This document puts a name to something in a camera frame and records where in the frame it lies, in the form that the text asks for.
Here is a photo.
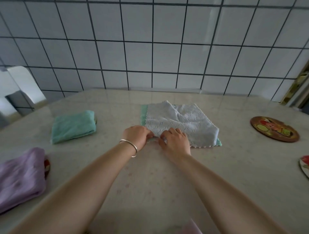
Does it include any brown round placemat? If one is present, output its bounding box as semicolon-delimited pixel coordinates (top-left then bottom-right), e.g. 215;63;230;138
250;116;300;143

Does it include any gold metal door frame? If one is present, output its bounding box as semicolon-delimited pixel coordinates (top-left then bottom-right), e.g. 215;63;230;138
281;67;309;107

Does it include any person's left hand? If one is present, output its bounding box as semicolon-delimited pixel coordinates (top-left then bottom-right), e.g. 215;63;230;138
122;125;155;151

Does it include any person's left forearm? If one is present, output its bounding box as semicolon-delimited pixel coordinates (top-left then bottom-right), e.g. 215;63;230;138
9;142;135;234

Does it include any person's right hand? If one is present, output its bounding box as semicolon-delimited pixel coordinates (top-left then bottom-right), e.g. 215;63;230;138
158;128;192;163

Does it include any two-face round placemat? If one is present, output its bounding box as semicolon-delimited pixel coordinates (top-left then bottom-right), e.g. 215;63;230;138
298;155;309;179

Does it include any white wooden chair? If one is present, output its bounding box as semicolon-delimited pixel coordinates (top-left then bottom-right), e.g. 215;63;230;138
0;65;47;126

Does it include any person's right forearm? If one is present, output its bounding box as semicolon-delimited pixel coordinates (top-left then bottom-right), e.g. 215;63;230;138
173;154;288;234

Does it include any silver bangle bracelet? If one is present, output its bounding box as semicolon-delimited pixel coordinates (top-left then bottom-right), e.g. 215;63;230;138
118;139;139;158

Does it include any green cloth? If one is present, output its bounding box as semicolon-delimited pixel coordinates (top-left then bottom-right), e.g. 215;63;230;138
50;110;97;145

